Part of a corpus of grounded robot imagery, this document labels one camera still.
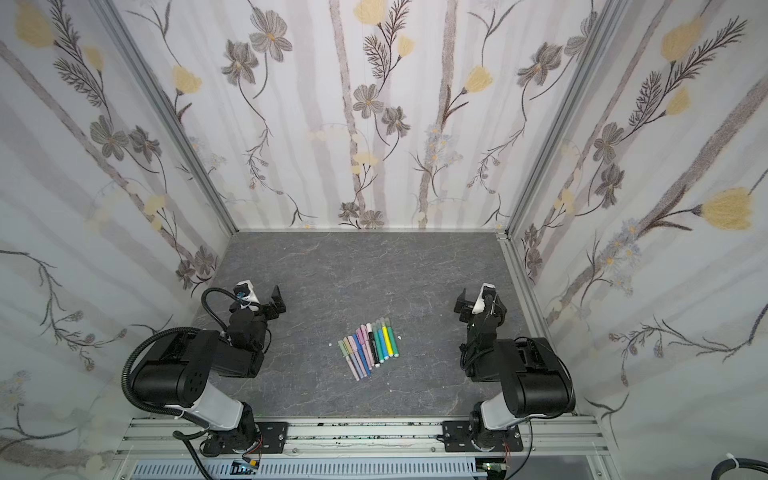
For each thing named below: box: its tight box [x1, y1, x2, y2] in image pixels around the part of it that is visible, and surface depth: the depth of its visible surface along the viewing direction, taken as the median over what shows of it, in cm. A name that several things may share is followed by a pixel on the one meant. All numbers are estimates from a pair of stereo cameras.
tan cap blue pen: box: [343, 337, 364, 379], surface depth 90 cm
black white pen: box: [366, 323, 381, 368], surface depth 90 cm
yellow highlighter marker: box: [380, 317, 393, 358], surface depth 92 cm
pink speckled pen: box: [360, 324, 375, 367], surface depth 92 cm
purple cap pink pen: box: [355, 328, 372, 371], surface depth 91 cm
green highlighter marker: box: [385, 317, 399, 358], surface depth 92 cm
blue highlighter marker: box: [376, 319, 389, 360], surface depth 92 cm
